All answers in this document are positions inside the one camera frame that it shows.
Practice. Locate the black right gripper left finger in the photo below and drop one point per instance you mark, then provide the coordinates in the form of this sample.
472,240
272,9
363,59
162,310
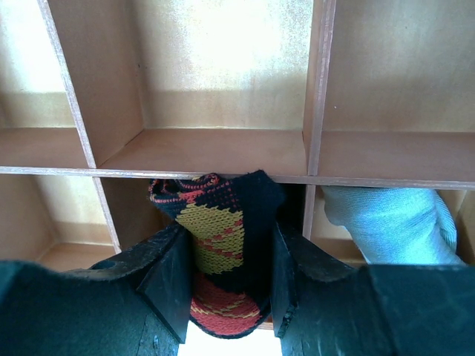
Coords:
134,303

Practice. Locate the red yellow argyle sock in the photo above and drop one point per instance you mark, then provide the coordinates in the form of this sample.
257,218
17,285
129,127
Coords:
231,223

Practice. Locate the rolled grey sock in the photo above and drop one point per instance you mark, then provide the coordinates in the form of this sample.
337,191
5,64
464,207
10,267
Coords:
398,226

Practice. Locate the brown wooden compartment tray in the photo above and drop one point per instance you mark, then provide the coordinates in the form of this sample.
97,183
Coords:
99,96

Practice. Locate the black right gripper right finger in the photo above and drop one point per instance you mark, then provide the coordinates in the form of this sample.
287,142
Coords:
322,306

